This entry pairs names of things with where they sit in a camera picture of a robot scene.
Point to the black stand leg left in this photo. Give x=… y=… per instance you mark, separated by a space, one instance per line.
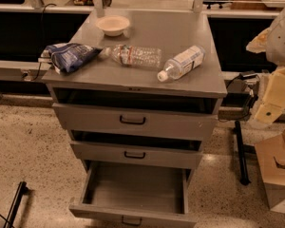
x=22 y=189

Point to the black power adapter with cable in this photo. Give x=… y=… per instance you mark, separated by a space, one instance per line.
x=242 y=93

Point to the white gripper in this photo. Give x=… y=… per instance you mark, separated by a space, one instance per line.
x=282 y=40

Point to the grey middle drawer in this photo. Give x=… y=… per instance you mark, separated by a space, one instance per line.
x=143 y=155

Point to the white paper bowl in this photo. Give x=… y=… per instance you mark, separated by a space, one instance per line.
x=112 y=25

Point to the clear water bottle red label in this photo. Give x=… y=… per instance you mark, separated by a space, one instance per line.
x=134 y=56

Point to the blue chip bag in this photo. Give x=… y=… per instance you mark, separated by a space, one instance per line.
x=68 y=57

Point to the grey drawer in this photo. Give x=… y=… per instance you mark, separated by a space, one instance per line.
x=143 y=155
x=136 y=122
x=134 y=195

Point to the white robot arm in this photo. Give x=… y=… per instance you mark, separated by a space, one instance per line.
x=271 y=41

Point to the grey bottom drawer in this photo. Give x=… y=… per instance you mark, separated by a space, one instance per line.
x=134 y=195

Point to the blue label plastic bottle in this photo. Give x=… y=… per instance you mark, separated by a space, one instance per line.
x=182 y=64

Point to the grey top drawer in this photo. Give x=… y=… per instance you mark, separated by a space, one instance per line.
x=136 y=122

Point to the grey drawer cabinet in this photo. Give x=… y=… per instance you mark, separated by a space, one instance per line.
x=106 y=83

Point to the cardboard box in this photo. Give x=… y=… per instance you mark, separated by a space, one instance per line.
x=271 y=159

